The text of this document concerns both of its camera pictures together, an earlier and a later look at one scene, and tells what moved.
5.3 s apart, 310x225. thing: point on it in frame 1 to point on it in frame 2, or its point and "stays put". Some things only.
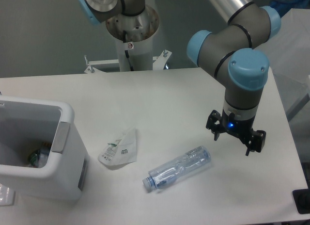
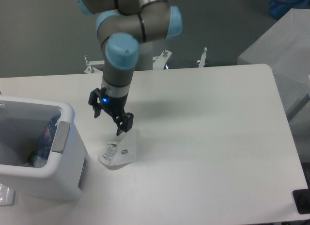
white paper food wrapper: (122, 152) stays put
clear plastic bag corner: (7, 196) stays put
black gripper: (254, 140) to (116, 106)
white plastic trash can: (25, 125) stays put
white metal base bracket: (159, 62) stays put
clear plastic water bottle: (165, 175) to (48, 136)
